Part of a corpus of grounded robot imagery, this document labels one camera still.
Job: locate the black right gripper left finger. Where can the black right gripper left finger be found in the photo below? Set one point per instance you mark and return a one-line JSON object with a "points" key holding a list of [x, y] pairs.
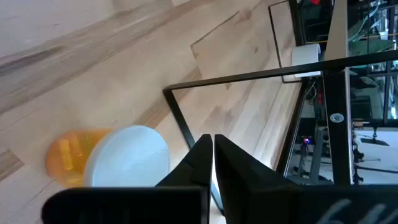
{"points": [[186, 202]]}

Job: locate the wooden shelf black metal frame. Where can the wooden shelf black metal frame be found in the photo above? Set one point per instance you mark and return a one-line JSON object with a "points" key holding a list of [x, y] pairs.
{"points": [[337, 130]]}

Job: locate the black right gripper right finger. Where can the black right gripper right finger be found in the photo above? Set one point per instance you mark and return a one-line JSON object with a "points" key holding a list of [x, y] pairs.
{"points": [[264, 199]]}

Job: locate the green leafy plant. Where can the green leafy plant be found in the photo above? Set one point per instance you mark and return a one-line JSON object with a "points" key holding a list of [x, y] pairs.
{"points": [[370, 46]]}

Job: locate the orange pill bottle white cap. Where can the orange pill bottle white cap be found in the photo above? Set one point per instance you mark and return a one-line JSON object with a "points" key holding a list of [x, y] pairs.
{"points": [[124, 158]]}

